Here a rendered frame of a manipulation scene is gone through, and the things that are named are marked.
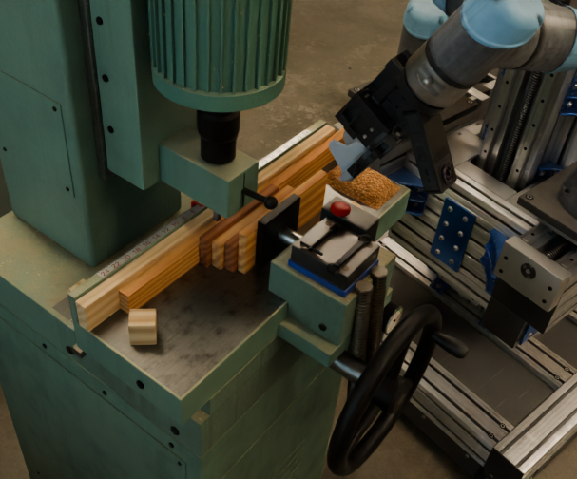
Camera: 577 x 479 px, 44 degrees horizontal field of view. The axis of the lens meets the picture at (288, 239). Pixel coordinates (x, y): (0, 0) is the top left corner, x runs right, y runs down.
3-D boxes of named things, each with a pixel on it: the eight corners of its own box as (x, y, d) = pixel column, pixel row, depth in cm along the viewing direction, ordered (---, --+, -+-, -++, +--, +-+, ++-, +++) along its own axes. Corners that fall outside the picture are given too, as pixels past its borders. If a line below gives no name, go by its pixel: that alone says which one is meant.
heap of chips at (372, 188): (376, 210, 125) (379, 198, 123) (318, 180, 130) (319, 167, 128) (401, 188, 130) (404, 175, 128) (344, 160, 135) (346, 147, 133)
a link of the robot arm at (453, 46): (564, 31, 75) (509, 25, 70) (491, 92, 83) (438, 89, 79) (534, -29, 77) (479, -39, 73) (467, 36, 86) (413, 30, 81)
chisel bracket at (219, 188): (227, 228, 106) (228, 182, 100) (158, 187, 111) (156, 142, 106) (259, 204, 110) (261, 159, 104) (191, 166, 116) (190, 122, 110)
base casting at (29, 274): (199, 461, 108) (198, 427, 101) (-36, 278, 131) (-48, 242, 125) (360, 296, 135) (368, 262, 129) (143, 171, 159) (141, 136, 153)
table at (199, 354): (234, 469, 93) (235, 444, 89) (75, 348, 105) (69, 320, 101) (451, 236, 130) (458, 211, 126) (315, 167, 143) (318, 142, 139)
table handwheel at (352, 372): (352, 504, 114) (338, 452, 89) (254, 432, 122) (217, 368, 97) (446, 360, 124) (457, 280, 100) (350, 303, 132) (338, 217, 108)
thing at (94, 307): (88, 332, 100) (85, 308, 97) (79, 325, 101) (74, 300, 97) (332, 150, 137) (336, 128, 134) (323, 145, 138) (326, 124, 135)
